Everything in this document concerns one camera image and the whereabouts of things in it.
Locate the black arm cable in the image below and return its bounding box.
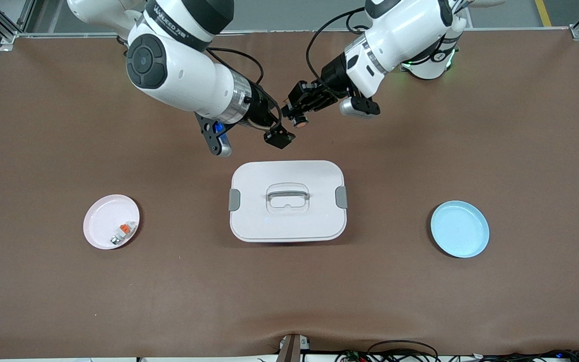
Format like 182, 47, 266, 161
207, 46, 266, 87
306, 6, 370, 84

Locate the small orange white connector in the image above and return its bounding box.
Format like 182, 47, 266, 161
110, 221, 136, 246

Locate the brown table mat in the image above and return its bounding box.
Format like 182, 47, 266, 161
0, 28, 579, 358

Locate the pink round plate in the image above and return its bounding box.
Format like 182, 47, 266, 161
83, 194, 140, 250

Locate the yellow floor tape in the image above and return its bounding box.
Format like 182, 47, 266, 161
535, 0, 554, 27

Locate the light blue round plate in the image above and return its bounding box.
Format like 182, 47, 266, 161
430, 200, 490, 259

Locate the black cable bundle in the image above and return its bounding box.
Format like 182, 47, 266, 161
470, 348, 579, 362

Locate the aluminium table edge rail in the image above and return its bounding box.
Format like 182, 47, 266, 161
0, 27, 579, 47

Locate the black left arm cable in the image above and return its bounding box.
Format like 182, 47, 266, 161
306, 6, 370, 84

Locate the white lidded storage box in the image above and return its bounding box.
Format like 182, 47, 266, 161
228, 160, 348, 243

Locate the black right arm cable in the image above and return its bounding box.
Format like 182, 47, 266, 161
207, 46, 266, 87

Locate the black looped cable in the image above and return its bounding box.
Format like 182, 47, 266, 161
367, 340, 440, 362

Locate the grey metal table bracket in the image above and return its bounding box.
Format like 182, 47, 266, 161
278, 334, 311, 362

